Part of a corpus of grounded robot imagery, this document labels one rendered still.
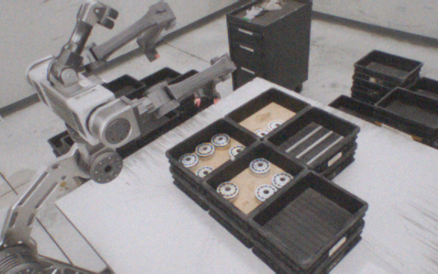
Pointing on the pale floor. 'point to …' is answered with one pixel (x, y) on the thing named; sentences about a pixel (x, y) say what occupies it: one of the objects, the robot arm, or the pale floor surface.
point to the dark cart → (271, 44)
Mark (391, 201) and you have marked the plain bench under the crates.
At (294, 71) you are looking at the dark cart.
